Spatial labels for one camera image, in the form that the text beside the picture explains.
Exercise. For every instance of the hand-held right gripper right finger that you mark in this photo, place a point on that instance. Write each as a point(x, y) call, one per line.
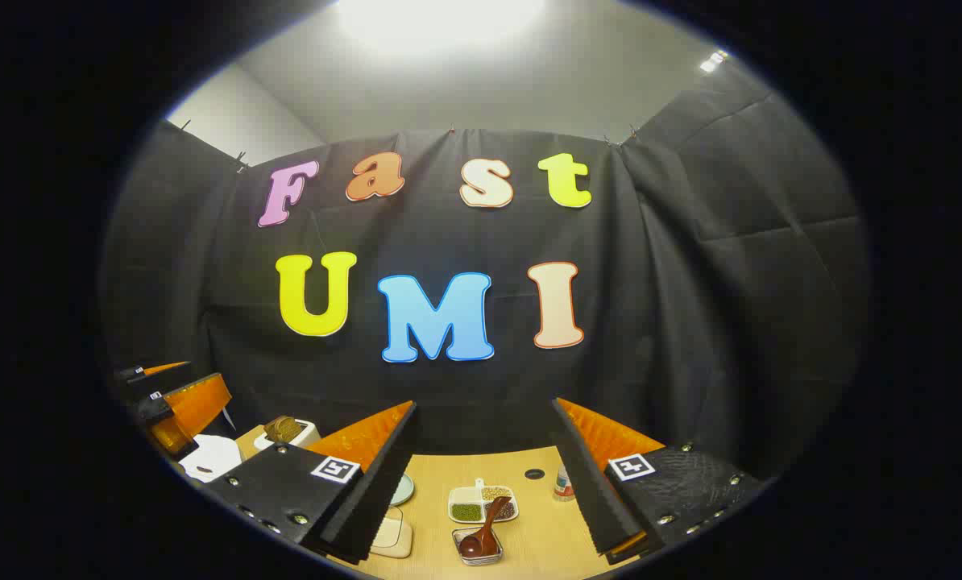
point(594, 499)

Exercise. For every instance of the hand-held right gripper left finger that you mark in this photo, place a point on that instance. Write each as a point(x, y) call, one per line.
point(376, 499)

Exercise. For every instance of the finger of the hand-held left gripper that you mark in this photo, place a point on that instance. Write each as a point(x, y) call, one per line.
point(152, 408)
point(130, 374)

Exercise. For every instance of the white rice cooker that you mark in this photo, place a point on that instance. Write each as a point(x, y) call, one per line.
point(211, 453)

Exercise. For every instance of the white divided rice dish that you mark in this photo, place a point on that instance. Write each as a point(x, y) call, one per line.
point(466, 511)

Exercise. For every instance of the brown wooden spoon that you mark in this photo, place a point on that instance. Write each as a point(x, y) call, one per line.
point(471, 546)

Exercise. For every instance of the clear chopstick holder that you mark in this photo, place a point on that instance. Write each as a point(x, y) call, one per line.
point(496, 549)

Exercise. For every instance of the light green plate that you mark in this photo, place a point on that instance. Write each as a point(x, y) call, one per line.
point(404, 489)

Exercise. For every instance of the small clear bottle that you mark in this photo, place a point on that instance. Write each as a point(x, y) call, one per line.
point(561, 485)

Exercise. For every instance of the cream cutting board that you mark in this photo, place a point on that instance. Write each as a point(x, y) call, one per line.
point(392, 538)

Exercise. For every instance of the white toaster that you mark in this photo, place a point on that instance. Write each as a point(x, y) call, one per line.
point(308, 435)

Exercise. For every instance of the brown bread slice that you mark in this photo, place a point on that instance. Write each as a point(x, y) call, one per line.
point(275, 432)
point(293, 427)

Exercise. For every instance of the black backdrop cloth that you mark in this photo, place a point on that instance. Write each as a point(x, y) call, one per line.
point(650, 282)

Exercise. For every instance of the small ceiling light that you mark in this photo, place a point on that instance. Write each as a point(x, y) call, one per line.
point(713, 61)

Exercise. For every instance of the large ceiling light panel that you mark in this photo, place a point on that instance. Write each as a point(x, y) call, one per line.
point(441, 20)

